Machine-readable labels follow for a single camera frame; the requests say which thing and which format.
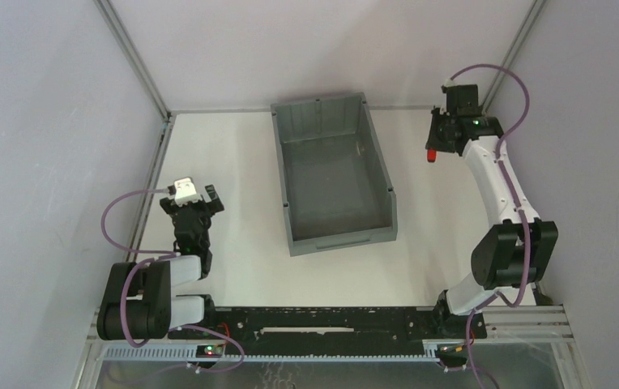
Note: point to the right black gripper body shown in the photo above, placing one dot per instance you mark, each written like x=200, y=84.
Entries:
x=441, y=136

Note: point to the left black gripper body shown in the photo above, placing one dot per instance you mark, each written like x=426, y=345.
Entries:
x=192, y=209

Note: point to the red black screwdriver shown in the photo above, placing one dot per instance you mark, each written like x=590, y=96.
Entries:
x=431, y=155

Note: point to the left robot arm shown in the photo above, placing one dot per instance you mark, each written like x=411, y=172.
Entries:
x=138, y=304

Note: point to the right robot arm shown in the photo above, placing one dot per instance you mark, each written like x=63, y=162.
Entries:
x=516, y=250

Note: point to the grey plastic storage bin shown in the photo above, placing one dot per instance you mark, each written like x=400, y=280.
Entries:
x=335, y=187

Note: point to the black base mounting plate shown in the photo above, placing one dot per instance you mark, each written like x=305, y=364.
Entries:
x=309, y=328

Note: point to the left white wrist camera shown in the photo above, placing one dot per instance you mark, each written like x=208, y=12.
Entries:
x=183, y=191

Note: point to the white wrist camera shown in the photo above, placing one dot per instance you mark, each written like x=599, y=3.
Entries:
x=183, y=191
x=448, y=83

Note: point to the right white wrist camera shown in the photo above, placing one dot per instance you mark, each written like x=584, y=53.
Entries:
x=448, y=83

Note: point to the grey slotted cable duct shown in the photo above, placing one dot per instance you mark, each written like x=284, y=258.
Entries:
x=197, y=352

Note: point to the right aluminium frame post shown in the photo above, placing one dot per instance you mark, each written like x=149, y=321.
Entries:
x=529, y=21

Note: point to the aluminium frame post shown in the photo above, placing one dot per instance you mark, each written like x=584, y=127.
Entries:
x=529, y=21
x=122, y=36

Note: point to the left aluminium frame post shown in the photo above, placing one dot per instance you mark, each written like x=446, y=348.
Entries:
x=122, y=36

